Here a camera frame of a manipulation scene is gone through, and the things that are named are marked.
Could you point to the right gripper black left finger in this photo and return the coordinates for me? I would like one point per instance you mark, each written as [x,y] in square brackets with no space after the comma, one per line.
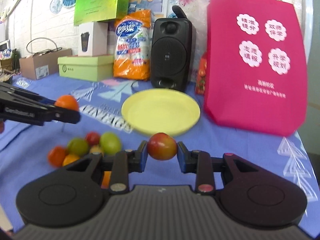
[72,194]

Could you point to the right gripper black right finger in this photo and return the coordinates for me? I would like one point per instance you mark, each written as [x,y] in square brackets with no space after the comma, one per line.
[247,193]

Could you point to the green plum fruit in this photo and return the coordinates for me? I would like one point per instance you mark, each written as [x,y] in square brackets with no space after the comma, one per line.
[110,143]
[78,146]

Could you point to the red fruit printed box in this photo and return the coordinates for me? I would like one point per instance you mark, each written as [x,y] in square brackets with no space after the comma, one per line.
[201,75]

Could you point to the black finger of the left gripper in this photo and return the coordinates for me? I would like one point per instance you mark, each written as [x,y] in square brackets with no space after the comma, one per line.
[63,115]
[43,101]

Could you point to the black speaker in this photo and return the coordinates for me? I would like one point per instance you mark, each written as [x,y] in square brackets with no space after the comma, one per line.
[172,51]

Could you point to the light green flat box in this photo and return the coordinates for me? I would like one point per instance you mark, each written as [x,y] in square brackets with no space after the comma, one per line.
[89,68]

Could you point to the orange paper cup package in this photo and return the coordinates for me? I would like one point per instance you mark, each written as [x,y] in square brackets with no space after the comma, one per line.
[132,49]

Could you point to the small red apple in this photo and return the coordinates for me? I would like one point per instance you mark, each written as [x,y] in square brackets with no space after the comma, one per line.
[162,147]

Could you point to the large wrinkled orange tangerine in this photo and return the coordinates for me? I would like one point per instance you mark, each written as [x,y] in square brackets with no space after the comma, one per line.
[56,156]

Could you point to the orange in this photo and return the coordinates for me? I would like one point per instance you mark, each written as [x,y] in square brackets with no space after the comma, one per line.
[106,180]

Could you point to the white coffee cup box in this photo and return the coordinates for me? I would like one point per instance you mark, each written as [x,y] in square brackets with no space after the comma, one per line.
[93,39]

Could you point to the bright green gift box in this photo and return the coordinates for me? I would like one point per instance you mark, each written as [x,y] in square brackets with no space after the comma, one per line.
[99,10]

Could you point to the yellow orange citrus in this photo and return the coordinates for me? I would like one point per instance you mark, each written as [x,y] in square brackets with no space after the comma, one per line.
[70,158]

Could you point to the pink tote bag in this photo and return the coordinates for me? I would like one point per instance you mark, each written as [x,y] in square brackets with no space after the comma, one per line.
[256,76]

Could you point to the brown cardboard box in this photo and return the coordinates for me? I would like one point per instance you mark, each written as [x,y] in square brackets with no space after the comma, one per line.
[40,66]

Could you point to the red cherry tomato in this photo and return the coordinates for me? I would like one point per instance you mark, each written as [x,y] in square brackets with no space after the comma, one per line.
[92,138]

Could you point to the yellow plastic plate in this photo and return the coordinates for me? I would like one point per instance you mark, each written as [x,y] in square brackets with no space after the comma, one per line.
[161,110]

